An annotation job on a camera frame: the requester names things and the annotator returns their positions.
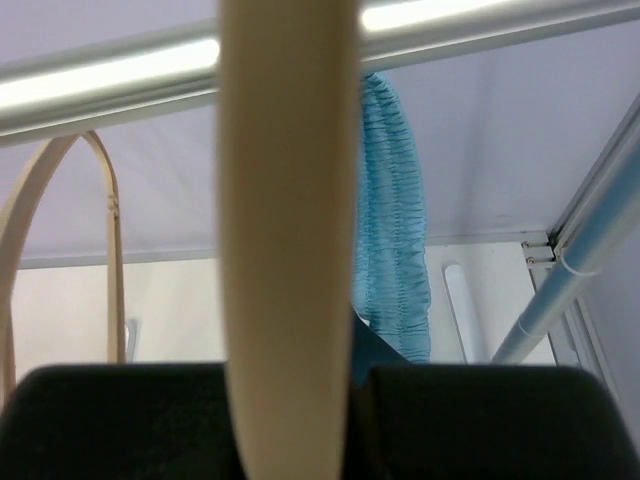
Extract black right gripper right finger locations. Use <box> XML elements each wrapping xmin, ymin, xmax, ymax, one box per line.
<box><xmin>344</xmin><ymin>365</ymin><xmax>639</xmax><ymax>479</ymax></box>

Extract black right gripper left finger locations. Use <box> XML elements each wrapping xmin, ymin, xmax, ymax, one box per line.
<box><xmin>1</xmin><ymin>363</ymin><xmax>244</xmax><ymax>479</ymax></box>

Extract blue shorts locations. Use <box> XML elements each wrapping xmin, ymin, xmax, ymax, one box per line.
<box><xmin>351</xmin><ymin>73</ymin><xmax>431</xmax><ymax>385</ymax></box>

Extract wooden hanger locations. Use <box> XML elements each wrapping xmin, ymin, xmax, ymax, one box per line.
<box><xmin>217</xmin><ymin>1</ymin><xmax>359</xmax><ymax>479</ymax></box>
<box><xmin>0</xmin><ymin>129</ymin><xmax>127</xmax><ymax>401</ymax></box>

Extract silver clothes rack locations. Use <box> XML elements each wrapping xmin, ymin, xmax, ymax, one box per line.
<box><xmin>1</xmin><ymin>1</ymin><xmax>639</xmax><ymax>374</ymax></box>

